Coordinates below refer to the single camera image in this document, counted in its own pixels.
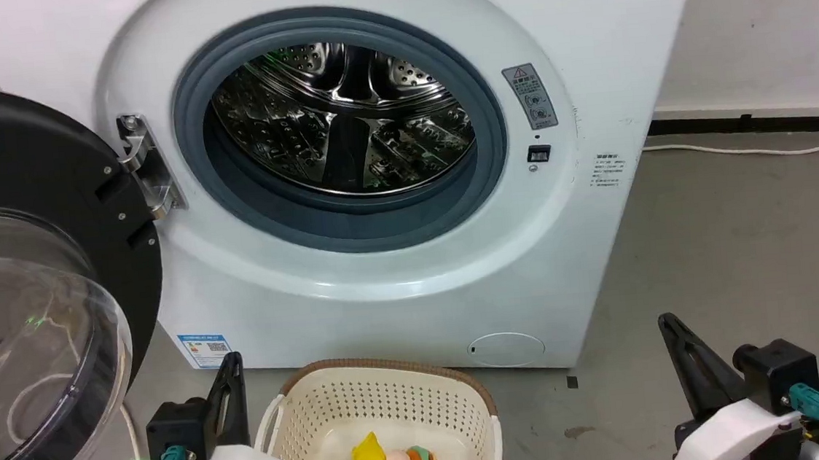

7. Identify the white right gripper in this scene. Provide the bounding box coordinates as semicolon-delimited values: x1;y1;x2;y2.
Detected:
656;302;808;460

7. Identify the black round glass machine door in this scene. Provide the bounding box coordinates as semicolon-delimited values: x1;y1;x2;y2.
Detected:
0;68;179;460

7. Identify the white front-load washing machine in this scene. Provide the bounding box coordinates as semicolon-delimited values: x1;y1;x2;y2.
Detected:
0;0;736;413

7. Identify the blue energy label sticker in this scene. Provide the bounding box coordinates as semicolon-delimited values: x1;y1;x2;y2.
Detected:
176;330;235;373

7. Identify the cream perforated laundry basket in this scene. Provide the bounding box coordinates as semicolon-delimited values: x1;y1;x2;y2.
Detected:
248;346;504;460

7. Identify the round filter access cover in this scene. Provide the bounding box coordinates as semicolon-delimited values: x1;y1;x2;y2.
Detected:
466;328;548;371

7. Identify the small printed text label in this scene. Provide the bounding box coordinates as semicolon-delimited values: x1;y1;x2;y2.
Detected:
587;150;630;190

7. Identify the chrome door hinge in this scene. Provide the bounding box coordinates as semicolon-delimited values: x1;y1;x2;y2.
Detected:
114;110;186;223

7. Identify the grey rubber door gasket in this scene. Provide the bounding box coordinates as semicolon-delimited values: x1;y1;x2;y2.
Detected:
165;0;517;268

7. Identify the stainless steel perforated drum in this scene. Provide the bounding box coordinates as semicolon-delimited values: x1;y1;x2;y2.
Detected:
207;30;481;208

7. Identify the grey warning label sticker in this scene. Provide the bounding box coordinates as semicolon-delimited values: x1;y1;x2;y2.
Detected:
501;61;560;134

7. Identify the thin white hose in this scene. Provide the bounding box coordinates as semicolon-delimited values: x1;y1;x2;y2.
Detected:
119;399;144;460

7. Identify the white floor cable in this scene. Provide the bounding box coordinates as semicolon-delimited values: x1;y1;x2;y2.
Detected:
641;130;819;168

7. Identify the black wall baseboard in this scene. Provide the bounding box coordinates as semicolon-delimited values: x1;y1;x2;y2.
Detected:
646;106;819;148

